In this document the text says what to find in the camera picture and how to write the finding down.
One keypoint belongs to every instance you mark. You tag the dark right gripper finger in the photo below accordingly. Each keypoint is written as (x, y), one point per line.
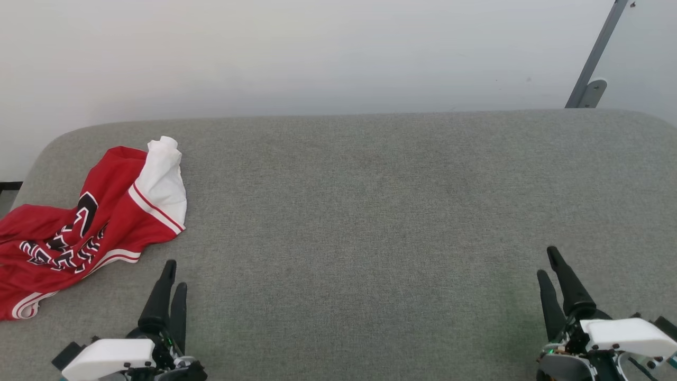
(551, 309)
(574, 293)

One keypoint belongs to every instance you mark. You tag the grey metal bracket plate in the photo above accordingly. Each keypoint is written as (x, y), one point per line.
(593, 94)

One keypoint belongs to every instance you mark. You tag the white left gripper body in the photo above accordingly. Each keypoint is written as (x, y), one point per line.
(111, 357)

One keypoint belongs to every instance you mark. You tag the red and white jersey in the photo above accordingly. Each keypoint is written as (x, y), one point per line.
(111, 211)

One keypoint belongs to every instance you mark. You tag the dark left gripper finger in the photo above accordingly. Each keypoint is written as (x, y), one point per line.
(157, 307)
(179, 317)

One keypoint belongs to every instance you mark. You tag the grey fabric sofa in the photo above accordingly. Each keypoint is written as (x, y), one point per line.
(370, 222)

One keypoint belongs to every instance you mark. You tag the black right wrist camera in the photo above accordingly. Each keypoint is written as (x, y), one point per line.
(667, 325)

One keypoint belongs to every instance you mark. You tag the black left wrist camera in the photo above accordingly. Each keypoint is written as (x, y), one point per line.
(67, 354)

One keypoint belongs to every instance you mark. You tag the grey metal pole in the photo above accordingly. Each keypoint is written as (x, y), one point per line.
(600, 47)

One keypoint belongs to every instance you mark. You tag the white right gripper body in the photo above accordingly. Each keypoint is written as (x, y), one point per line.
(624, 333)

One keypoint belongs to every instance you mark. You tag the black framed panel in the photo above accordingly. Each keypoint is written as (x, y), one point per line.
(10, 186)

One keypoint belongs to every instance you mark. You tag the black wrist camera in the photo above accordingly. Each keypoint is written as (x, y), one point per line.
(667, 325)
(67, 354)

